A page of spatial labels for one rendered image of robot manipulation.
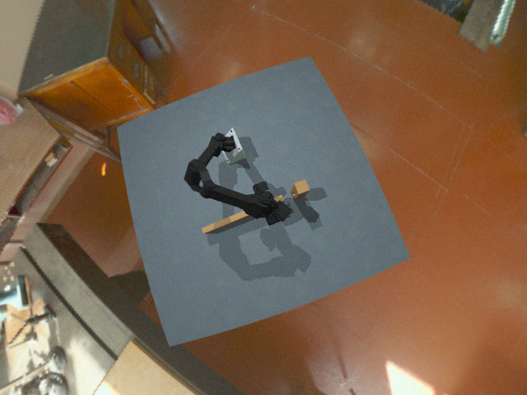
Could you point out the wooden board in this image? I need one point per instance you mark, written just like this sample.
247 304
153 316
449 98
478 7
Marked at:
232 219

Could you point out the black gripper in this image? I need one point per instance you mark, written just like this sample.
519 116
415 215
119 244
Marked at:
272 219

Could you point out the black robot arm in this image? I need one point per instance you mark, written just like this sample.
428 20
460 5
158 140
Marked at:
260 204

